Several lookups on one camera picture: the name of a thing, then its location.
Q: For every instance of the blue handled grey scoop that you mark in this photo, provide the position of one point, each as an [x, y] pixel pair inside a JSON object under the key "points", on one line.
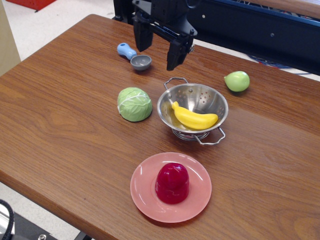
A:
{"points": [[138, 62]]}

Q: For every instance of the red toy half fruit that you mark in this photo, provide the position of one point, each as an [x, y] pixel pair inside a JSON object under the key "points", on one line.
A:
{"points": [[172, 184]]}

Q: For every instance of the black table leg bracket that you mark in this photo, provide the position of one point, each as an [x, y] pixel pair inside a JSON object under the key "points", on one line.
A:
{"points": [[28, 230]]}

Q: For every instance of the small steel colander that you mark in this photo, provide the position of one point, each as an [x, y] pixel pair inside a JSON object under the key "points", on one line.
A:
{"points": [[197, 98]]}

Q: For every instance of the green toy pear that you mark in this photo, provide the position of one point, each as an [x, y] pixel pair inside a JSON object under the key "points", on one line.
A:
{"points": [[237, 81]]}

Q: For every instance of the pink plastic plate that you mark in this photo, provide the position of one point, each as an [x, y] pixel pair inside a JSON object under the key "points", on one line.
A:
{"points": [[143, 190]]}

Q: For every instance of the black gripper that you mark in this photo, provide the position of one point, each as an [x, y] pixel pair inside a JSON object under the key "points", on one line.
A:
{"points": [[168, 19]]}

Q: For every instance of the black metal frame rail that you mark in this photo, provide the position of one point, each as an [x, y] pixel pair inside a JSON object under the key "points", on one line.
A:
{"points": [[273, 33]]}

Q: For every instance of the red box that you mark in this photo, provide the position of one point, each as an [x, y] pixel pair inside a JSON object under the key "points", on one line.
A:
{"points": [[32, 4]]}

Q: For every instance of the beige cabinet side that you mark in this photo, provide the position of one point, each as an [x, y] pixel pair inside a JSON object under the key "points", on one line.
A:
{"points": [[9, 55]]}

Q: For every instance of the yellow toy banana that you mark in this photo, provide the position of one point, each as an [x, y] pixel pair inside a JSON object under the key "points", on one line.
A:
{"points": [[192, 119]]}

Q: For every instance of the green toy cabbage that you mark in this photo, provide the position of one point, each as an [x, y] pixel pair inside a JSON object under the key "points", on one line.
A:
{"points": [[134, 104]]}

